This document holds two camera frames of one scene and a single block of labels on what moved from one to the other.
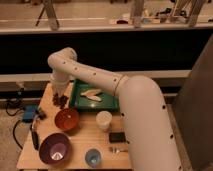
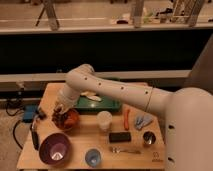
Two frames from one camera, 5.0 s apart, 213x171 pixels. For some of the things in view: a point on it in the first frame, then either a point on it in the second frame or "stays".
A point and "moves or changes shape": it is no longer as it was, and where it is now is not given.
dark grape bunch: x=59 y=100 moves or changes shape
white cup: x=104 y=119 stays
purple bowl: x=55 y=148 stays
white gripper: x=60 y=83 → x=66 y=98
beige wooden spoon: x=92 y=94 stays
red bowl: x=67 y=119 stays
